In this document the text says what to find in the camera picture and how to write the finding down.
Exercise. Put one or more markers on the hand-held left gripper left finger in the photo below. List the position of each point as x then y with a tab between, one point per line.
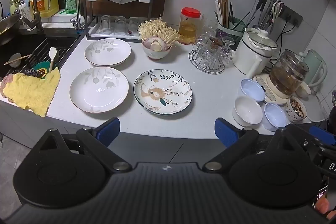
109	130

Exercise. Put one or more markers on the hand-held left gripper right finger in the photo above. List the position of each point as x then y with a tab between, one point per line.
225	132

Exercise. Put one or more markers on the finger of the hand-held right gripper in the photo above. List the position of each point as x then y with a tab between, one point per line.
319	134

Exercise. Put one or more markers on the white leaf-print plate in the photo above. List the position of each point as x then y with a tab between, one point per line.
99	92
107	53

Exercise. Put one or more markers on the pale blue bowl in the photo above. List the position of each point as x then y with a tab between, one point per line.
275	115
253	89

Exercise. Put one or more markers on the person's right hand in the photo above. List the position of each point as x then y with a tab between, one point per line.
322	207

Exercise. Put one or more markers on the patterned bowl of grains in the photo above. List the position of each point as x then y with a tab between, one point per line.
296	108

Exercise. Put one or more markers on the small cream cup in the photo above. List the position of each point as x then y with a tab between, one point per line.
303	89

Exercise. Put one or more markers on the glass kettle on cream base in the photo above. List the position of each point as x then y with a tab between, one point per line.
287	77

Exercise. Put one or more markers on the mint green electric kettle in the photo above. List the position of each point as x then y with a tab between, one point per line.
317	66

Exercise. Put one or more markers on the crystal glass cup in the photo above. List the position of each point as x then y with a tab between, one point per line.
227	49
206	54

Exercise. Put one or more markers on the white electric cooking pot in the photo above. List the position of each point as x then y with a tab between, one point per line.
256	54

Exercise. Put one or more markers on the small white patterned bowl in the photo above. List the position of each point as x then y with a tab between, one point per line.
156	54

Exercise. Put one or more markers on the yellow dish cloth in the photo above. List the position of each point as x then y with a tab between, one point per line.
29	90

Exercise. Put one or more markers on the black metal knife rack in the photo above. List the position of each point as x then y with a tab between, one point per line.
110	39

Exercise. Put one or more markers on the avocado-shaped sponge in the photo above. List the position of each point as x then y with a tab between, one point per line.
39	70

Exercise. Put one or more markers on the white silicone spatula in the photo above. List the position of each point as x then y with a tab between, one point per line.
52	56

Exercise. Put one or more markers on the black kitchen sink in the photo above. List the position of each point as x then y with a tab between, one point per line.
63	45

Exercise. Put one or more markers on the white drip tray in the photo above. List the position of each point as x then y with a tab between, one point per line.
113	33

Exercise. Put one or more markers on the garlic bulb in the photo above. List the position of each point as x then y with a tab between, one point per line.
156	45

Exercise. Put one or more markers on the green chopstick holder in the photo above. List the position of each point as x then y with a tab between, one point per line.
230	33

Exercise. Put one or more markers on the clear drinking glass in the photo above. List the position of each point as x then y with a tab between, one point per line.
120	24
132	26
105	23

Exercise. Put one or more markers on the red-lidded clear jar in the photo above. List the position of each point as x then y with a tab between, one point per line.
189	27

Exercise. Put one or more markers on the bundle of black chopsticks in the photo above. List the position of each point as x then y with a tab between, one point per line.
237	20

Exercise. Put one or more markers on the bundle of wooden chopsticks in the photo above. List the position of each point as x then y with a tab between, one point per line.
223	10

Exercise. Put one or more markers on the black hanging tongs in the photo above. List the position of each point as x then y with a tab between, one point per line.
260	8

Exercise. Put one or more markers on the metal cooking pot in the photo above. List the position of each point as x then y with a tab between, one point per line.
9	27

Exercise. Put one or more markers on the tall dark sink faucet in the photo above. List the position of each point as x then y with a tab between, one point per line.
34	3

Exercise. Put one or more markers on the dark wall power strip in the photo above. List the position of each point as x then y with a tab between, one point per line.
288	16

